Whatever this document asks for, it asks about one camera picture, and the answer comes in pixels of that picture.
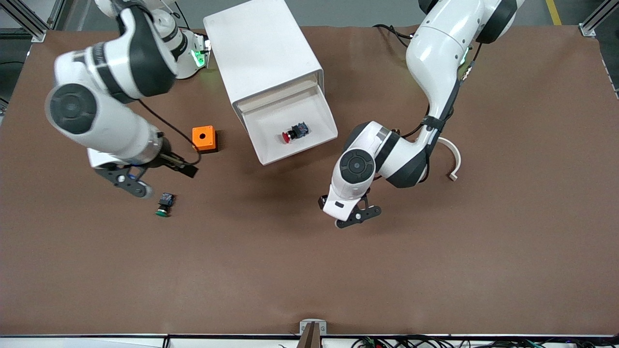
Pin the aluminium frame profile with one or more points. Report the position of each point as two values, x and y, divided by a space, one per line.
592 24
29 19

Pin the white plastic drawer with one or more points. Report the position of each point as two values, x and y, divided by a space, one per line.
271 140

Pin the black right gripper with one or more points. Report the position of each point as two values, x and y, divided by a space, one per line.
169 157

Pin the orange button enclosure box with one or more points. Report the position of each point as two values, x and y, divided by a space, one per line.
198 140

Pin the white table edge rail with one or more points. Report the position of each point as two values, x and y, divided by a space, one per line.
96 342

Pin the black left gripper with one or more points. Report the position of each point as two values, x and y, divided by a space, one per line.
321 203

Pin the white drawer cabinet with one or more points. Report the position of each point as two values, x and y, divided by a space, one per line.
256 48

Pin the red mushroom push button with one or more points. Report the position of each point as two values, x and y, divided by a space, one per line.
296 131

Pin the brown table mat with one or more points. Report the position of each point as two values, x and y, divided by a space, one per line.
309 266

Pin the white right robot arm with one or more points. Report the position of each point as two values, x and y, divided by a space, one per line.
121 63

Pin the grey metal bracket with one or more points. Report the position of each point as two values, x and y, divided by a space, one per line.
313 328

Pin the green mushroom push button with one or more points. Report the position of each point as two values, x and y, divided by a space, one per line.
166 199

